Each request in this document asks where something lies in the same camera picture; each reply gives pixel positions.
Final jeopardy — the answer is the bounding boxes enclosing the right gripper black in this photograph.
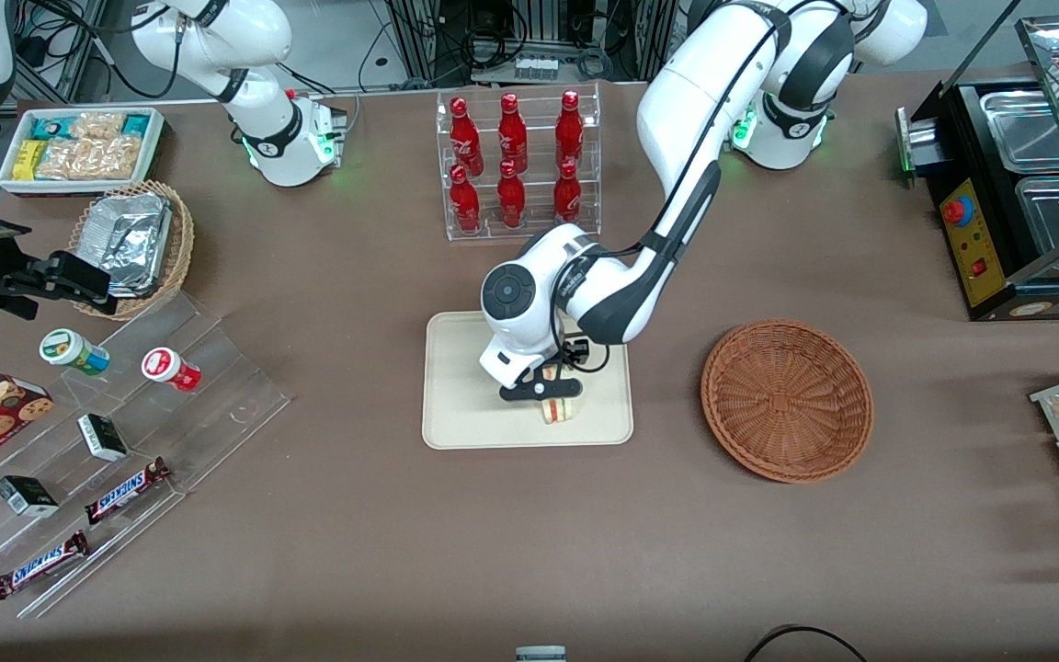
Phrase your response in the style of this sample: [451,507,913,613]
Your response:
[0,250,119,321]

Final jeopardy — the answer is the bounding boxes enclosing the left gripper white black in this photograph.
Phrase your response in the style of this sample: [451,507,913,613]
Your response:
[479,342,585,406]

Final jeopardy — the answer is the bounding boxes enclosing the cream plastic tray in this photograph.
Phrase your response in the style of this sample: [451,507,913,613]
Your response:
[422,307,634,451]

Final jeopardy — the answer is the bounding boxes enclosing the light wicker basket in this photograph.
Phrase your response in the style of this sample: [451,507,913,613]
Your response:
[68,180,195,321]

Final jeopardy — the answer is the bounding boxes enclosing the round brown wicker basket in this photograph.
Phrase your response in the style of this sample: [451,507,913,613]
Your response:
[700,318,874,485]

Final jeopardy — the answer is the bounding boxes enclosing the silver foil containers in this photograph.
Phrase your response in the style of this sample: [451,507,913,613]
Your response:
[79,193,173,298]

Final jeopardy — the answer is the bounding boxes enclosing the green lid cup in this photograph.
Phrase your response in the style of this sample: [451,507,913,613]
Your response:
[40,328,111,377]

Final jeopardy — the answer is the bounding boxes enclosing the red lid cup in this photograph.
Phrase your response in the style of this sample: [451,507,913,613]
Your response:
[142,347,202,394]

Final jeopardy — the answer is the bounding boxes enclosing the clear bag of crackers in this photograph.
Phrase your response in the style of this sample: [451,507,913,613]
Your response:
[36,136,142,181]

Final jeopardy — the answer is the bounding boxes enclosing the white snack bin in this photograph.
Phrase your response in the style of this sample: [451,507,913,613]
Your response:
[0,107,166,198]

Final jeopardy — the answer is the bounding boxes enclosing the yellow snack packet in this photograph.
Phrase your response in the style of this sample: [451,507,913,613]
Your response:
[13,140,49,181]

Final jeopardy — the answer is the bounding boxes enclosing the small black box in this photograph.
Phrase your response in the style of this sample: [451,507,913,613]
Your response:
[77,413,129,462]
[0,474,60,518]

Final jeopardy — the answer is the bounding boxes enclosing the clear acrylic bottle rack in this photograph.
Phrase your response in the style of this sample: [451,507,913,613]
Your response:
[436,83,602,242]

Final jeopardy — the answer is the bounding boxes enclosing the clear acrylic stepped stand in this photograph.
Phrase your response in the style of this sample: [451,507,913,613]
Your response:
[0,292,292,619]

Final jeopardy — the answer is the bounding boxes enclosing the red soda bottle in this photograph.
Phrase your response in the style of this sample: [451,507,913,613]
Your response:
[450,97,483,176]
[552,160,583,230]
[498,93,529,171]
[450,165,483,234]
[496,161,527,230]
[554,89,585,168]

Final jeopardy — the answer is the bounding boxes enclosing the Snickers bar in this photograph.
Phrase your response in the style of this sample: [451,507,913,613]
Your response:
[85,457,172,525]
[0,531,89,600]

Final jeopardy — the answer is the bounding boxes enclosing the metal equipment rack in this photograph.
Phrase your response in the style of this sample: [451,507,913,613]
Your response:
[382,0,678,88]

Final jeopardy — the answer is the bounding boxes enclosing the black food warmer machine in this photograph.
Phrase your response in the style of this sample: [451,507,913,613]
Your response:
[895,14,1059,323]

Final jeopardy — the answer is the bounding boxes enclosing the black floor cable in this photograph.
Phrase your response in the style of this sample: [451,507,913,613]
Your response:
[743,624,871,662]

